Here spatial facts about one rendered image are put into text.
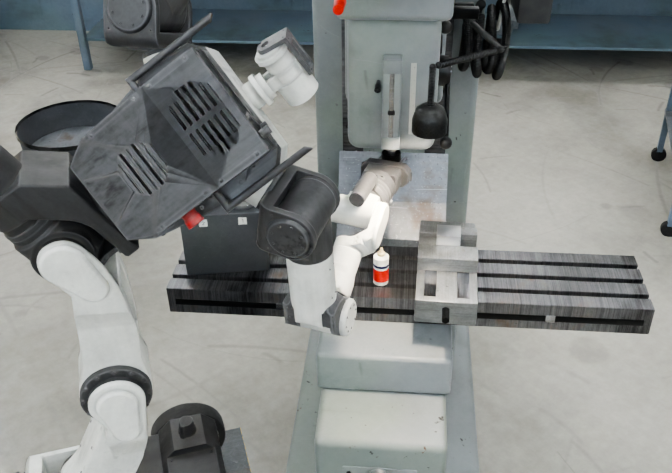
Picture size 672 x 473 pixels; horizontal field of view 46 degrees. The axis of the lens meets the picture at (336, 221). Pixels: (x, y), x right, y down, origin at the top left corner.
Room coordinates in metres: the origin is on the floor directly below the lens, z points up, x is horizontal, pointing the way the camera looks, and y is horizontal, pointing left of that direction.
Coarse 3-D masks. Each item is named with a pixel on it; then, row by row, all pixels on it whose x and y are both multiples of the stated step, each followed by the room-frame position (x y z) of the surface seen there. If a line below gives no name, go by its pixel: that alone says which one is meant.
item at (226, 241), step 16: (240, 208) 1.70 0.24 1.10; (256, 208) 1.70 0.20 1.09; (208, 224) 1.67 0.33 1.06; (224, 224) 1.68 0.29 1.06; (240, 224) 1.68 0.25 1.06; (256, 224) 1.68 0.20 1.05; (192, 240) 1.67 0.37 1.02; (208, 240) 1.67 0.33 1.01; (224, 240) 1.68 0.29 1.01; (240, 240) 1.68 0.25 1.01; (192, 256) 1.67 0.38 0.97; (208, 256) 1.67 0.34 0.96; (224, 256) 1.68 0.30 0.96; (240, 256) 1.68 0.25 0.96; (256, 256) 1.68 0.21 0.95; (192, 272) 1.67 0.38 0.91; (208, 272) 1.67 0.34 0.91; (224, 272) 1.68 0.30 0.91
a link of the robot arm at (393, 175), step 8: (368, 160) 1.65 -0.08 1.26; (376, 160) 1.64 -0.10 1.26; (384, 160) 1.64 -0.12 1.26; (368, 168) 1.61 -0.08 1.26; (376, 168) 1.61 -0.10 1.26; (384, 168) 1.61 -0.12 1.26; (392, 168) 1.61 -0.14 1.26; (400, 168) 1.61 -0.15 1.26; (408, 168) 1.62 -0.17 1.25; (384, 176) 1.55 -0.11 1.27; (392, 176) 1.57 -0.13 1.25; (400, 176) 1.60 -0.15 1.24; (408, 176) 1.60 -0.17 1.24; (384, 184) 1.52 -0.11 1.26; (392, 184) 1.55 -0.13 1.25; (400, 184) 1.60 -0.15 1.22; (392, 192) 1.53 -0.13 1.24; (392, 200) 1.53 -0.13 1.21
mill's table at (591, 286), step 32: (416, 256) 1.74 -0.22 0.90; (480, 256) 1.73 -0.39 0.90; (512, 256) 1.73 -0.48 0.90; (544, 256) 1.73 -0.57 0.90; (576, 256) 1.72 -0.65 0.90; (608, 256) 1.72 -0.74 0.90; (192, 288) 1.61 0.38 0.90; (224, 288) 1.61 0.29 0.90; (256, 288) 1.61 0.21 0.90; (288, 288) 1.61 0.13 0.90; (384, 288) 1.60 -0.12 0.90; (480, 288) 1.60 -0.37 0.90; (512, 288) 1.59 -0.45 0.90; (544, 288) 1.59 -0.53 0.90; (576, 288) 1.58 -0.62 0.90; (608, 288) 1.58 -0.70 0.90; (640, 288) 1.58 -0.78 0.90; (384, 320) 1.56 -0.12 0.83; (480, 320) 1.54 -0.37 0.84; (512, 320) 1.53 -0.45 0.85; (544, 320) 1.52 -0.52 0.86; (576, 320) 1.51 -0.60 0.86; (608, 320) 1.50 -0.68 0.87; (640, 320) 1.49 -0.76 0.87
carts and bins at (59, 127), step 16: (32, 112) 3.28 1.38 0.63; (48, 112) 3.33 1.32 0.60; (64, 112) 3.37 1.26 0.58; (80, 112) 3.39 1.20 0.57; (96, 112) 3.38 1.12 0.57; (16, 128) 3.14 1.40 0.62; (32, 128) 3.25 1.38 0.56; (48, 128) 3.31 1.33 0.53; (64, 128) 3.36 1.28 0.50; (80, 128) 3.35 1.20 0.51; (32, 144) 3.20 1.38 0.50; (48, 144) 3.20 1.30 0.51; (64, 144) 3.19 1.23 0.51; (656, 160) 3.82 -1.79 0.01
